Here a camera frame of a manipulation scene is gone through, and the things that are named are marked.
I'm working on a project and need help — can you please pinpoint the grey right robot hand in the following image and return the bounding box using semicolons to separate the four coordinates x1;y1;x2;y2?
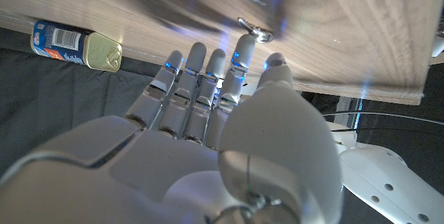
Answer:
0;33;344;224

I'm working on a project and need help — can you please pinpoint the black backdrop cloth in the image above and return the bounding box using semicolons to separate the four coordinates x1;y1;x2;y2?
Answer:
0;26;167;180

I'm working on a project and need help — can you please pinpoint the small orange black box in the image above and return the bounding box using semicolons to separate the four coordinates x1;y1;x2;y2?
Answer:
30;20;123;73

